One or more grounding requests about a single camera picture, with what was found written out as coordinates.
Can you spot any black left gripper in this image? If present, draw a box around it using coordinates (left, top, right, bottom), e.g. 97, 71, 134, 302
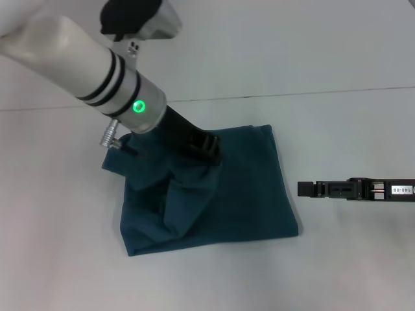
154, 105, 224, 167

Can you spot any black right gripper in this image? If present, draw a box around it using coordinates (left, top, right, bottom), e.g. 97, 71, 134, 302
297, 177, 415, 203

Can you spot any teal FREE print t-shirt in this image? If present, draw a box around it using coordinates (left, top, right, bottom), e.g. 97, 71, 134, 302
101, 124, 300, 258

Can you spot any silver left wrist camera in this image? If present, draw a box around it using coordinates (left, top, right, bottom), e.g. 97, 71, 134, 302
99, 0, 183, 42

